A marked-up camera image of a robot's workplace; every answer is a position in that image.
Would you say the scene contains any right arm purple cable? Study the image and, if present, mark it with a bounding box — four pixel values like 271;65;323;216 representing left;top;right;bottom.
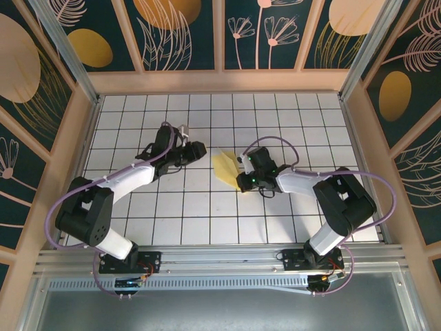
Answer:
237;137;397;297

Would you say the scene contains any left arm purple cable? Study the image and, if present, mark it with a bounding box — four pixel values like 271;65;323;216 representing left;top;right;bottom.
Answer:
47;121;175;297

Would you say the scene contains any slotted grey cable duct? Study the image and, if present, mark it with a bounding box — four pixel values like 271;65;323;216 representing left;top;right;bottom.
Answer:
46;275;311;292

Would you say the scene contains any aluminium side rail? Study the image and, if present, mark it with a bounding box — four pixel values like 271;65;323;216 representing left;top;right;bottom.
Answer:
51;96;103;249
339;94;393;244

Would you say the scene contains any small controller circuit board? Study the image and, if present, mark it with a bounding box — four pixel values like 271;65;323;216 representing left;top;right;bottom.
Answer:
308;272;345;291
113;277;145;291

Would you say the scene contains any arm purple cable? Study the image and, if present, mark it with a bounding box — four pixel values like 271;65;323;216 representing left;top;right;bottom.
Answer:
237;137;397;297
47;121;175;297

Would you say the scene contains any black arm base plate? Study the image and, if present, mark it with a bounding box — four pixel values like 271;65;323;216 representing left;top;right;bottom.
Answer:
281;248;345;273
99;250;163;275

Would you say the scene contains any aluminium frame post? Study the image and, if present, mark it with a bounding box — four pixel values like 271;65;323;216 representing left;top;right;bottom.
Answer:
27;0;101;106
339;0;404;101

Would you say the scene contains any grey metal panel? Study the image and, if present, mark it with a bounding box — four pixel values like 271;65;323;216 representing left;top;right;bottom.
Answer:
20;272;427;331

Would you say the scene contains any yellow paper sheet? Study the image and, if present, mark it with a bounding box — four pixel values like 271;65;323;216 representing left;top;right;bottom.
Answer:
212;147;244;190

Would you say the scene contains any white grid mat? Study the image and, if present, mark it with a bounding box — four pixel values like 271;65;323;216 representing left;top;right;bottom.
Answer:
65;92;384;246

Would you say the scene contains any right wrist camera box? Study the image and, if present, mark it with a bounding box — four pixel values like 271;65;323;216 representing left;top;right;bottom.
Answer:
237;153;254;175

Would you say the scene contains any aluminium mounting rail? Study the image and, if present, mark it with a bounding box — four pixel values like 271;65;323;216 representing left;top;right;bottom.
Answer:
34;244;409;277

